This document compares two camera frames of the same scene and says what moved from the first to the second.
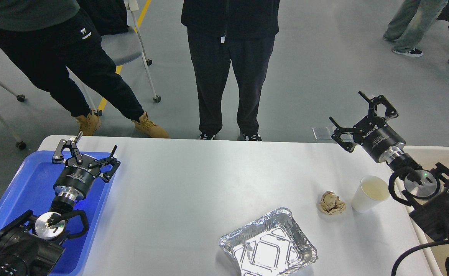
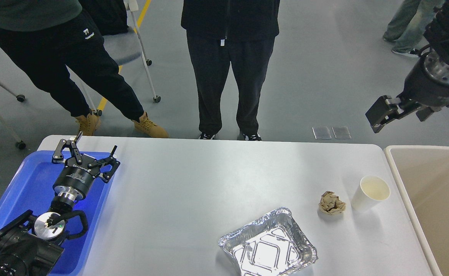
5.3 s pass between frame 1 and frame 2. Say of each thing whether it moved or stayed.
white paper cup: stayed
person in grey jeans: stayed
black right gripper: moved
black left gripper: stayed
